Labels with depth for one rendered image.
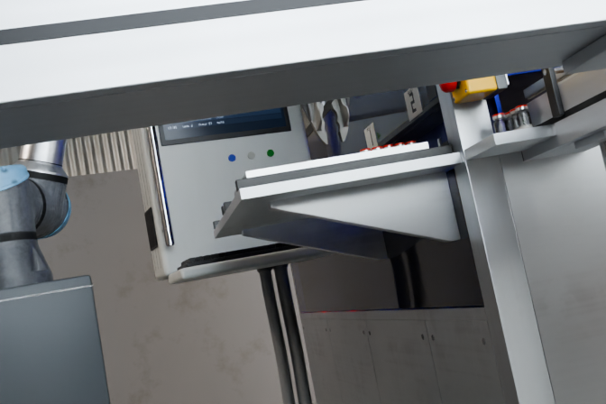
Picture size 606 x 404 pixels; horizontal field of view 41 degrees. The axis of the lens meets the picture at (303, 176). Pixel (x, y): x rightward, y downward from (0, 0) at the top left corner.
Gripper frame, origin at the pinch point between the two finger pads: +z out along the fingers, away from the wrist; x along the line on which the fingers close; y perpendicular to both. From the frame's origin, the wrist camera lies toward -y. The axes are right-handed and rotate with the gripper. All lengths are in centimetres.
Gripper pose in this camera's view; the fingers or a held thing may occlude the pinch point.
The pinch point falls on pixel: (333, 137)
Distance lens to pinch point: 159.5
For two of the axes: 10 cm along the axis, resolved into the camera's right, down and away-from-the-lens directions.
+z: 1.9, 9.7, -1.4
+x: 9.7, -1.6, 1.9
